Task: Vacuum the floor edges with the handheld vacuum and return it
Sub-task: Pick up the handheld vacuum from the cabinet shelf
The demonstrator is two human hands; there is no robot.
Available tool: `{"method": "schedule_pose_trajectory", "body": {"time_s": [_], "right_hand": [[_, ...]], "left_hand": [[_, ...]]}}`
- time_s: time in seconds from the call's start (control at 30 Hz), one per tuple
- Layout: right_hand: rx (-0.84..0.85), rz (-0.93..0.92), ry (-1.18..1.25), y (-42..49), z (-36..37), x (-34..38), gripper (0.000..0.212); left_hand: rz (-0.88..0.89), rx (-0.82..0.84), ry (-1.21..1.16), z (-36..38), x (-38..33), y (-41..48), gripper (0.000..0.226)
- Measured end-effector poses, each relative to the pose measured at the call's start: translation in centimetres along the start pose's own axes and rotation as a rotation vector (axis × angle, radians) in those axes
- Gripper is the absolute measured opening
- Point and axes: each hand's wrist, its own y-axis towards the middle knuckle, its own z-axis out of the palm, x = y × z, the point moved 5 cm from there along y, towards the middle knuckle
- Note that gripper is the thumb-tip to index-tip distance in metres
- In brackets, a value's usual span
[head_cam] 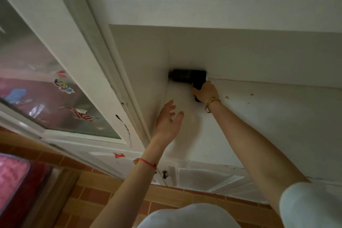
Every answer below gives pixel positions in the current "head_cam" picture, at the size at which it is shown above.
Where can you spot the white lower cabinet door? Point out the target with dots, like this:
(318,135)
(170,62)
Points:
(211,178)

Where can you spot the red striped sticker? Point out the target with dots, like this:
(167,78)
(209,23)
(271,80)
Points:
(80,115)

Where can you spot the person's right forearm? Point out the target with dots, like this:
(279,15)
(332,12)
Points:
(256,153)

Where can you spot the white glass cabinet door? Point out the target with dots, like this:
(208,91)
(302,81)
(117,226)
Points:
(53,75)

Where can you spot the person's left thumb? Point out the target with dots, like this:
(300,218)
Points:
(179,119)

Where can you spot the blue sticker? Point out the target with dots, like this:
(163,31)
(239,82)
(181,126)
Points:
(16,95)

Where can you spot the person's left hand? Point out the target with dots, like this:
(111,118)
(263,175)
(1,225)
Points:
(166,124)

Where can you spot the black handheld device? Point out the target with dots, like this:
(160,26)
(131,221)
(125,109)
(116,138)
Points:
(191,78)

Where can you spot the pink red bag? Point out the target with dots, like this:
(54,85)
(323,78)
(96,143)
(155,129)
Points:
(18,182)

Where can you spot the cartoon sticker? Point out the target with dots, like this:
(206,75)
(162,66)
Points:
(64,86)

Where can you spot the white cabinet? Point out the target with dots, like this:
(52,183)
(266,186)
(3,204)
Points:
(227,75)

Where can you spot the person's left forearm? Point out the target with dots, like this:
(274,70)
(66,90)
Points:
(133,190)

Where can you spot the small red sticker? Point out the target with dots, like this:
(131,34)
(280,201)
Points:
(119,155)

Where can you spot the person's right fingers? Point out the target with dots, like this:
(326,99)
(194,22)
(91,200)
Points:
(199,90)

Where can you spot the white shirt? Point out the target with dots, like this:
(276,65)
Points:
(307,206)

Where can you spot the dark cabinet door knob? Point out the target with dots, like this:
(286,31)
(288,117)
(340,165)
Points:
(164,174)

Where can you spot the person's right hand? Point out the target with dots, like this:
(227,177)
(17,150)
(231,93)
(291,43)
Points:
(207,92)

